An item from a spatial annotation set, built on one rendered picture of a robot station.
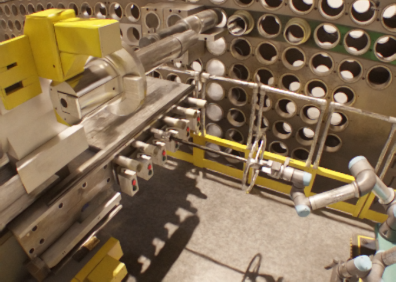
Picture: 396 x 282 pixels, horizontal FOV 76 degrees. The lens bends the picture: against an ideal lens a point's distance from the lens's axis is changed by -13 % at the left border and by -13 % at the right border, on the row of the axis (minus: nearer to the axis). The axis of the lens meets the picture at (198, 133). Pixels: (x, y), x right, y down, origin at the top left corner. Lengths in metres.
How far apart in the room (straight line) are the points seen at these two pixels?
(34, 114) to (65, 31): 0.49
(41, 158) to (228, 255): 1.55
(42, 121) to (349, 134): 2.85
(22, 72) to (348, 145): 3.05
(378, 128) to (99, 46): 2.84
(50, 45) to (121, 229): 1.77
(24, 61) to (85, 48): 0.32
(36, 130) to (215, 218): 1.67
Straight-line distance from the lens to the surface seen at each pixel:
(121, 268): 1.61
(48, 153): 1.38
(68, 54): 1.07
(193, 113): 2.14
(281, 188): 2.77
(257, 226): 2.51
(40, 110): 1.41
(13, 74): 1.20
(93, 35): 0.94
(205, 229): 2.45
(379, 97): 3.11
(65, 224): 1.70
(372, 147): 3.37
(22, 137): 1.37
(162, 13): 3.06
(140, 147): 1.83
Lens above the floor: 1.94
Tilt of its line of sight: 34 degrees down
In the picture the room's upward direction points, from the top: straight up
